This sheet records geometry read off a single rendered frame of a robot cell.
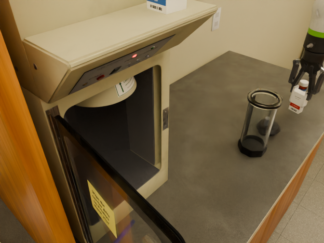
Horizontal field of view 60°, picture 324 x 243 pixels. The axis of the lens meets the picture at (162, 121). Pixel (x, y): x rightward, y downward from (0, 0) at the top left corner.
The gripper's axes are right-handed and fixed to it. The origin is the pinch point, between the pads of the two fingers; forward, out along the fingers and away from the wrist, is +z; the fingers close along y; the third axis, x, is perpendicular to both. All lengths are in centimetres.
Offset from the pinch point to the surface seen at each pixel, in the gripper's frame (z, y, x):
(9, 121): -41, 17, -100
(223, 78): 9.7, -40.9, -0.7
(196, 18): -46, 12, -68
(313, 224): 104, 17, 40
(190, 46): -4, -59, -10
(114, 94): -30, 0, -80
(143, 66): -34, 1, -73
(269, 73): 9.8, -30.9, 23.4
